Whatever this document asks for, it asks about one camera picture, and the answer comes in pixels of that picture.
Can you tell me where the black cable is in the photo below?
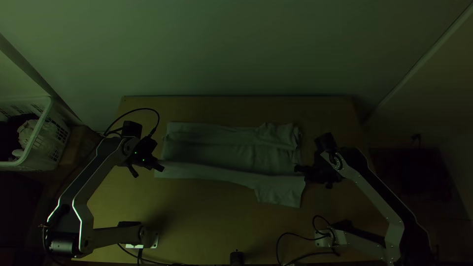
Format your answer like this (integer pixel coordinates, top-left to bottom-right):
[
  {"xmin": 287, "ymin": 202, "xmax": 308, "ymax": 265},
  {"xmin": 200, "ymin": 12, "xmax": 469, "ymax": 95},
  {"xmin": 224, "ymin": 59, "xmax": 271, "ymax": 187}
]
[
  {"xmin": 275, "ymin": 232, "xmax": 332, "ymax": 266},
  {"xmin": 102, "ymin": 107, "xmax": 161, "ymax": 138},
  {"xmin": 283, "ymin": 249, "xmax": 340, "ymax": 266},
  {"xmin": 311, "ymin": 215, "xmax": 336, "ymax": 241},
  {"xmin": 116, "ymin": 243, "xmax": 174, "ymax": 266}
]

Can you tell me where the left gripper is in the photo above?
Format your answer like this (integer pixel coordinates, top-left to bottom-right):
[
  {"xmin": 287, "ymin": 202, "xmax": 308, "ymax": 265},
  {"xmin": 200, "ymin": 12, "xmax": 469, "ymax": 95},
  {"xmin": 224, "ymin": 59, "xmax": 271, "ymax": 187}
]
[{"xmin": 127, "ymin": 154, "xmax": 166, "ymax": 179}]

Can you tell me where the white t-shirt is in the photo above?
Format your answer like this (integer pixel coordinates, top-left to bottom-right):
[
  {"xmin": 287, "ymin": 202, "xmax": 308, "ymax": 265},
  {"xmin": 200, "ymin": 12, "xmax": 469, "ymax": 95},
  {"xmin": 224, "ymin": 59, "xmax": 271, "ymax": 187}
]
[{"xmin": 154, "ymin": 121, "xmax": 307, "ymax": 209}]

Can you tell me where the heap of clothes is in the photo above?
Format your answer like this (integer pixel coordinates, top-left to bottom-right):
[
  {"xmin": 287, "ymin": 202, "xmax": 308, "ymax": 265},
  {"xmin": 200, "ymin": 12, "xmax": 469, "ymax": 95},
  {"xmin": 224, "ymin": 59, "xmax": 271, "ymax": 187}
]
[{"xmin": 0, "ymin": 113, "xmax": 47, "ymax": 163}]

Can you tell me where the white laundry basket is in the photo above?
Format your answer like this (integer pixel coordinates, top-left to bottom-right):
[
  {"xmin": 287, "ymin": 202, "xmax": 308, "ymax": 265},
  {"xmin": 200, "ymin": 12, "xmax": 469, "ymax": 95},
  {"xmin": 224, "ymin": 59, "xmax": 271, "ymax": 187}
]
[{"xmin": 0, "ymin": 96, "xmax": 71, "ymax": 172}]

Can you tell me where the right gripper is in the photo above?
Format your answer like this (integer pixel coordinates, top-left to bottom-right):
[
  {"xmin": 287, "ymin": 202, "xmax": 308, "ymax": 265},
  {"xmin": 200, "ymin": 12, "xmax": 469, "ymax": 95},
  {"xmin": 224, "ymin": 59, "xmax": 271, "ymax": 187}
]
[{"xmin": 294, "ymin": 158, "xmax": 343, "ymax": 190}]

